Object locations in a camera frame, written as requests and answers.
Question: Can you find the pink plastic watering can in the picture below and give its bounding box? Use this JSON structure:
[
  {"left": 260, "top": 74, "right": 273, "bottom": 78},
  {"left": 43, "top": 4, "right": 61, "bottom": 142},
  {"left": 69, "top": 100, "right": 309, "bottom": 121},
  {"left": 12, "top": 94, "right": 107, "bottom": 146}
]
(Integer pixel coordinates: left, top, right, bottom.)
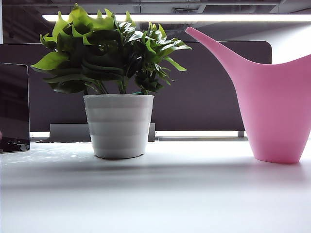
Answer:
[{"left": 185, "top": 26, "right": 311, "bottom": 164}]

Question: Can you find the green leafy plant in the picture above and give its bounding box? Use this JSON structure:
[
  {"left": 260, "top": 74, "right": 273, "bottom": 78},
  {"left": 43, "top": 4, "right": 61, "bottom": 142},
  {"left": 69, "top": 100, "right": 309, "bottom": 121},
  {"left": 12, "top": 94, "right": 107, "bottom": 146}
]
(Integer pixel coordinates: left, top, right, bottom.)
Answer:
[{"left": 31, "top": 3, "right": 192, "bottom": 96}]

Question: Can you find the dark grey desk partition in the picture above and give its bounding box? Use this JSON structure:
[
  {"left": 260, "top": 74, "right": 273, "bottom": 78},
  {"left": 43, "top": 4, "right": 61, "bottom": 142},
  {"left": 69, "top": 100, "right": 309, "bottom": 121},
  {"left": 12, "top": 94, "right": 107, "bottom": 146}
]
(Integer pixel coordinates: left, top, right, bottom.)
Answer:
[{"left": 0, "top": 40, "right": 273, "bottom": 132}]

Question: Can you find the long ceiling light strip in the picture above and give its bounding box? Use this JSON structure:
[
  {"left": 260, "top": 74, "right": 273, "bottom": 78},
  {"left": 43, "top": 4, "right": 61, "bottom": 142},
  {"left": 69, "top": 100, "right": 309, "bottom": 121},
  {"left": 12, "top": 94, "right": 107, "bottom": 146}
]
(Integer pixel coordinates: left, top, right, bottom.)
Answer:
[{"left": 42, "top": 14, "right": 311, "bottom": 23}]

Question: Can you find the white ribbed flower pot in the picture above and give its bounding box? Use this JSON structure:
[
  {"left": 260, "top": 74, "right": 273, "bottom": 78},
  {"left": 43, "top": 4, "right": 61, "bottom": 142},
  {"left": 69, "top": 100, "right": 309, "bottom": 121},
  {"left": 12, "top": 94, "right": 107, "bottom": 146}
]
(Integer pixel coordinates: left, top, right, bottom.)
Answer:
[{"left": 83, "top": 94, "right": 155, "bottom": 160}]

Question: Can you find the black glossy tablet screen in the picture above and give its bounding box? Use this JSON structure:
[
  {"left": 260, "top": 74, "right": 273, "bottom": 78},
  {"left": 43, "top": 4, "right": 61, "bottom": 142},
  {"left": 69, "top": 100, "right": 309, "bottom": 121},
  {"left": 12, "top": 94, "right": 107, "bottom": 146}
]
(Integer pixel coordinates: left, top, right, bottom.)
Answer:
[{"left": 0, "top": 62, "right": 31, "bottom": 154}]

